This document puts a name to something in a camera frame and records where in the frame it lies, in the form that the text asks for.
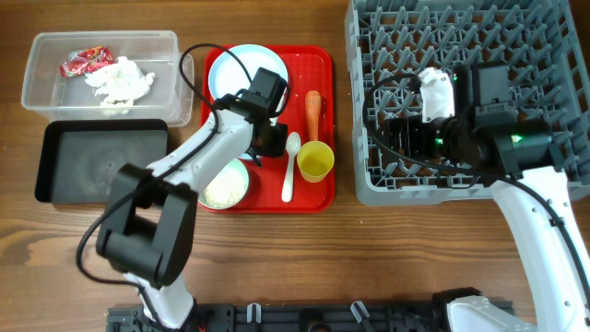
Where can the red snack wrapper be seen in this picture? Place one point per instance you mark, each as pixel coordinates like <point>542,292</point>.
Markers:
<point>86,61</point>

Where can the large light blue plate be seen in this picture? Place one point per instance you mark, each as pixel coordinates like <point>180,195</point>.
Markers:
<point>253,74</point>

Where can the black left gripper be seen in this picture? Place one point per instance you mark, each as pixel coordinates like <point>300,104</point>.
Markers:
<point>278,147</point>

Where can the black tray bin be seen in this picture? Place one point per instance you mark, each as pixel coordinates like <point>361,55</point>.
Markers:
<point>80,158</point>

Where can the white plastic spoon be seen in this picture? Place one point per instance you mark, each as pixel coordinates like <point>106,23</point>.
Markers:
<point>293,146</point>

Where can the white tissue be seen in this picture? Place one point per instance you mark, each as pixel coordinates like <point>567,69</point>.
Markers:
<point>122,83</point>

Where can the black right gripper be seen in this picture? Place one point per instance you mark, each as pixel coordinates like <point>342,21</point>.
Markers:
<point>401,138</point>

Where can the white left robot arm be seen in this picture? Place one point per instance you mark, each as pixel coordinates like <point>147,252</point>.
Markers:
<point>148,226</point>

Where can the green bowl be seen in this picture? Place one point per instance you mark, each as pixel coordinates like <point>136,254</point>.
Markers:
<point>230,189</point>

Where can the yellow plastic cup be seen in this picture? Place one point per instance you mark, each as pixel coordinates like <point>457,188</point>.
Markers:
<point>315,160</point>

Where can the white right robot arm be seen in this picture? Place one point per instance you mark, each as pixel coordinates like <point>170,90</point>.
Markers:
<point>468,125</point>

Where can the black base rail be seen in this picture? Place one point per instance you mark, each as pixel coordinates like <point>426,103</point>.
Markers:
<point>399,316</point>

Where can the grey dishwasher rack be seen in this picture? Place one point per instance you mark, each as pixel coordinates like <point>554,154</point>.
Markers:
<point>537,40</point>

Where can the white rice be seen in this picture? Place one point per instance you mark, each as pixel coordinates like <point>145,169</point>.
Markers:
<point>228,189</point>

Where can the clear plastic bin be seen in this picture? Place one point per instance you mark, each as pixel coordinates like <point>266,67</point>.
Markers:
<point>47,92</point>

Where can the orange carrot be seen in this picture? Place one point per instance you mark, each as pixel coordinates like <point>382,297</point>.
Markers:
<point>313,105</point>

